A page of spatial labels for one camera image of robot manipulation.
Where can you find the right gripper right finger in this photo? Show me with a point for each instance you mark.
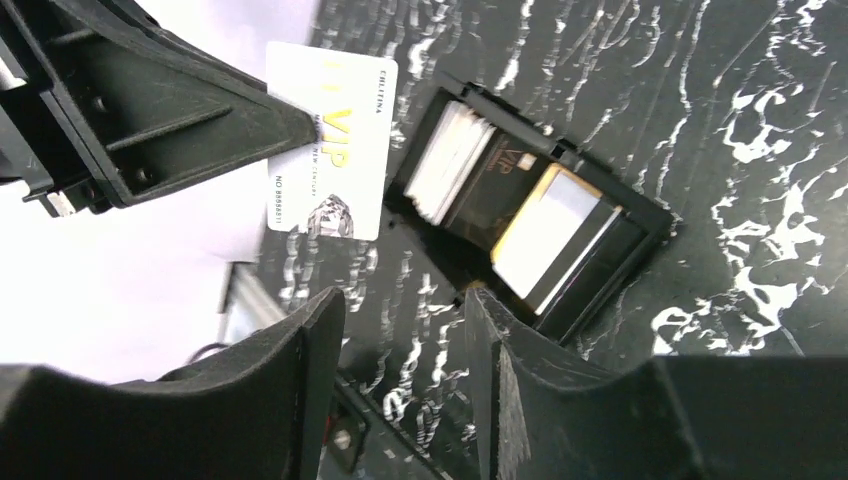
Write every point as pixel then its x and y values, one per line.
pixel 543 413

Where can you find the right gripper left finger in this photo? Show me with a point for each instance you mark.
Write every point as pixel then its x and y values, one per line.
pixel 255 410

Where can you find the white card in tray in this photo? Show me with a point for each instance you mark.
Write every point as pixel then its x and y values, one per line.
pixel 453 149
pixel 554 231

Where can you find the white gold VIP card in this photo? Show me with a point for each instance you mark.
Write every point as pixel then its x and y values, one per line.
pixel 333 186

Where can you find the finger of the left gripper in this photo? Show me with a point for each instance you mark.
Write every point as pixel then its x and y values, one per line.
pixel 102 108

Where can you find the black VIP card in tray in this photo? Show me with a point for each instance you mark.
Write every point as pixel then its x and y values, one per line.
pixel 500 181

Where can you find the black card tray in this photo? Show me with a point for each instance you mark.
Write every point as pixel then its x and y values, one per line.
pixel 642 227

